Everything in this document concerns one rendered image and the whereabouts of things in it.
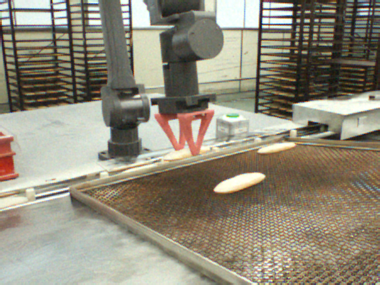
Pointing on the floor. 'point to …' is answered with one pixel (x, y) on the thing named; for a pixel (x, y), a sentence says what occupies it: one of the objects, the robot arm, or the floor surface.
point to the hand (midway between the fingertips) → (187, 148)
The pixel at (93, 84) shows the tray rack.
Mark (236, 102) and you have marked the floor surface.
